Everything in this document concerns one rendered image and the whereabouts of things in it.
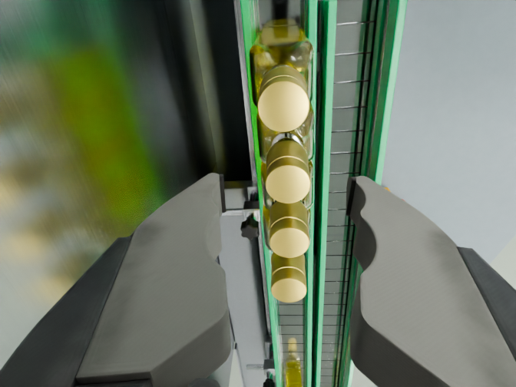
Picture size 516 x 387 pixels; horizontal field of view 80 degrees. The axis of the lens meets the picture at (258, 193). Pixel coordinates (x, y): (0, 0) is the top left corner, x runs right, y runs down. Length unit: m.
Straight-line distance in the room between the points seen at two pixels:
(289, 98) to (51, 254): 0.16
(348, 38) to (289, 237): 0.32
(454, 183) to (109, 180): 0.71
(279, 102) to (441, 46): 0.50
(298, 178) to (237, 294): 0.55
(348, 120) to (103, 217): 0.39
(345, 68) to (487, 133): 0.38
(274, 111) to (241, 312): 0.65
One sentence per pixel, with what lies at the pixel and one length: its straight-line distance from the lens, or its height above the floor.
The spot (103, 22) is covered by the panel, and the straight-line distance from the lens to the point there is 0.27.
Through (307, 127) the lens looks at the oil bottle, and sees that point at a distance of 0.29.
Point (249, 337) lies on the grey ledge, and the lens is 0.88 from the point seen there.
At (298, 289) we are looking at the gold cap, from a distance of 0.30.
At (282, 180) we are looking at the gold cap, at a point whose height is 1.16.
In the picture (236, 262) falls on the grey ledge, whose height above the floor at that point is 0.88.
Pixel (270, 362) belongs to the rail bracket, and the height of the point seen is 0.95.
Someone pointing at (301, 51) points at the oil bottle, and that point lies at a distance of 0.28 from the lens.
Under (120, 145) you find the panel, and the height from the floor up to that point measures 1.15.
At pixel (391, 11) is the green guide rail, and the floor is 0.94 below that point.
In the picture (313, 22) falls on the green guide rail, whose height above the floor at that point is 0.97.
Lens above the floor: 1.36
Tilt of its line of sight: 58 degrees down
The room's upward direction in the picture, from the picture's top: 174 degrees counter-clockwise
